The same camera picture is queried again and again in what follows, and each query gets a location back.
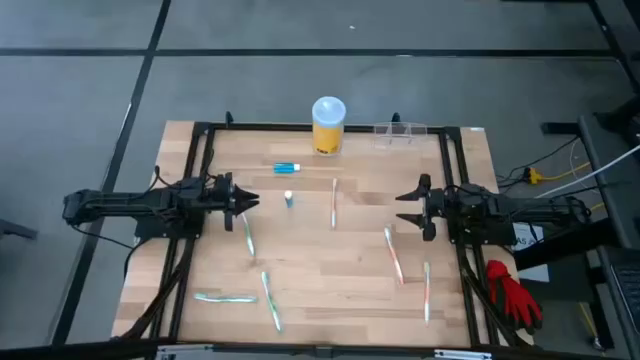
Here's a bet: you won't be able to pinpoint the clear plastic bag pile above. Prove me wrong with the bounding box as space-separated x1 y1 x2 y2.
241 213 256 258

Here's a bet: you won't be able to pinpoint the white paper sheet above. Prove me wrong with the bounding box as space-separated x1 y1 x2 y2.
512 222 551 284

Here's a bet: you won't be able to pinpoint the clear acrylic holder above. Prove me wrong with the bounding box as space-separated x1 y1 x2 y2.
372 121 429 150

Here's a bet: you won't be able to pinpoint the black aluminium table frame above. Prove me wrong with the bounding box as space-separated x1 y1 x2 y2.
117 110 531 351

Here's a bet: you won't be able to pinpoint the yellow wipes canister white lid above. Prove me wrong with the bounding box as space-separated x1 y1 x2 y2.
311 96 347 157

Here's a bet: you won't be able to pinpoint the silver metal bracket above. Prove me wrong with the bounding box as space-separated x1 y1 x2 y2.
433 348 494 360
155 343 216 360

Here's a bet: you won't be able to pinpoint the grey chair leg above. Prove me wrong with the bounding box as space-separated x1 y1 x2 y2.
0 218 39 241

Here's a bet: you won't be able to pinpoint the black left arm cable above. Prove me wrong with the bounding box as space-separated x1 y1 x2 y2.
153 164 175 190

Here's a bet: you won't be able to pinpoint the white cable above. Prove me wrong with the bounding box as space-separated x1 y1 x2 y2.
533 143 640 200

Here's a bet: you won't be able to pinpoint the dark grey desk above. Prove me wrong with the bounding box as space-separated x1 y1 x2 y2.
577 114 640 360

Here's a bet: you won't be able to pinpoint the black keyboard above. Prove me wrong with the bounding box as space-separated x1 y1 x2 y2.
610 262 640 329

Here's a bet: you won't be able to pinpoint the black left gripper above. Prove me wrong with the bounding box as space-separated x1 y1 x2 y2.
212 172 260 232

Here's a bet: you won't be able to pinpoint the white stick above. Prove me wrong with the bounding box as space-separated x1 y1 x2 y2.
383 226 405 286

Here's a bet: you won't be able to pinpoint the green toothbrush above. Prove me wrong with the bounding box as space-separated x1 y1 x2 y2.
193 292 258 304
260 271 284 334

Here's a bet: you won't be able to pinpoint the red black work gloves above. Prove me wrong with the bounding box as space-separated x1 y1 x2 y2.
485 259 544 335

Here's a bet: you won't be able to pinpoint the yellow cable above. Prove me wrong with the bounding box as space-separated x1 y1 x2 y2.
542 160 592 182

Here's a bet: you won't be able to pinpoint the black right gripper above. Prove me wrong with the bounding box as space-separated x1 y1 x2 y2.
395 173 447 242

